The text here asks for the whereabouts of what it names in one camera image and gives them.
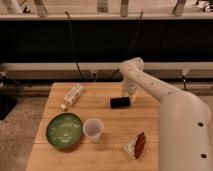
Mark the green ceramic bowl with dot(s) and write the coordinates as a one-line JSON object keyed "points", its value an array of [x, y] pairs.
{"points": [[64, 130]]}

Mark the black eraser block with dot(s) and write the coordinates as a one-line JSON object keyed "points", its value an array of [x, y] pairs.
{"points": [[119, 102]]}

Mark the translucent white cup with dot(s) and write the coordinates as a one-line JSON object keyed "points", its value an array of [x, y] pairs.
{"points": [[93, 129]]}

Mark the black equipment at left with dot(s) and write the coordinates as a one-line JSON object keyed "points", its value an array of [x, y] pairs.
{"points": [[9, 93]]}

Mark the white tube with cap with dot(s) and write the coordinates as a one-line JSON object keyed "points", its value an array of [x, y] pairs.
{"points": [[71, 97]]}

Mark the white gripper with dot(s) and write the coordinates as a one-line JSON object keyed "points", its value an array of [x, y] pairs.
{"points": [[129, 89]]}

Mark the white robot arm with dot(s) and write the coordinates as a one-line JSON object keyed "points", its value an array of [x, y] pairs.
{"points": [[183, 141]]}

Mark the wall power outlet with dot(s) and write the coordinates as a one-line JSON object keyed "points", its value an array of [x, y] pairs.
{"points": [[94, 75]]}

